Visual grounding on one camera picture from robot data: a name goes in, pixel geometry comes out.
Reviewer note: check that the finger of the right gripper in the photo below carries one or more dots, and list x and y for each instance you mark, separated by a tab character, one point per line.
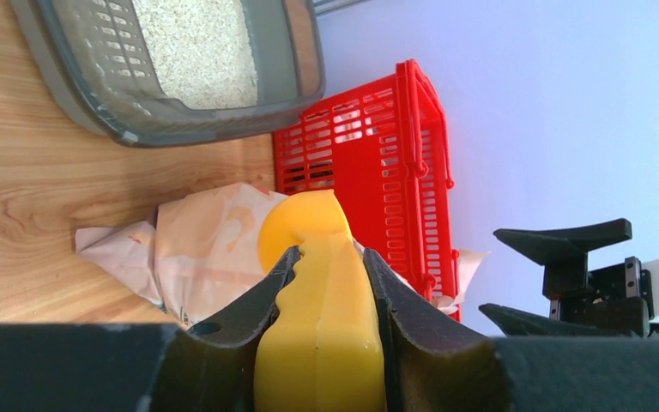
564	253
514	322

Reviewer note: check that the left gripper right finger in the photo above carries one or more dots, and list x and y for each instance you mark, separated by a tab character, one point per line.
432	362

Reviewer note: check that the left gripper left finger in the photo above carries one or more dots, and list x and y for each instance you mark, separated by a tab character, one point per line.
210	366

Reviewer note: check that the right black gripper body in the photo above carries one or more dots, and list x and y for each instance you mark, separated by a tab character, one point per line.
618	297

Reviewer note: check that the yellow plastic scoop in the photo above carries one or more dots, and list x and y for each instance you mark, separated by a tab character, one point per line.
324	351

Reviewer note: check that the grey litter box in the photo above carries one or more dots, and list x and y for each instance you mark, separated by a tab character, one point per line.
155	74

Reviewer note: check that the red plastic basket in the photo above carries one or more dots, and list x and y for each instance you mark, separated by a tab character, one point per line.
383	148

